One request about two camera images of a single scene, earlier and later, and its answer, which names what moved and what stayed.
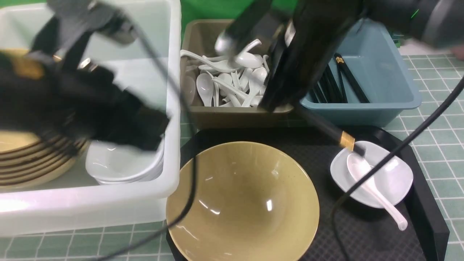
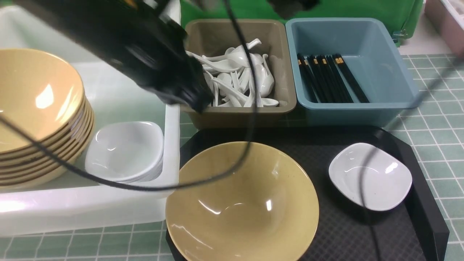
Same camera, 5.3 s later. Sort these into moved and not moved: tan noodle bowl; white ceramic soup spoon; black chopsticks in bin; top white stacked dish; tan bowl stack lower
Moved: white ceramic soup spoon
Not moved: tan bowl stack lower; top white stacked dish; black chopsticks in bin; tan noodle bowl
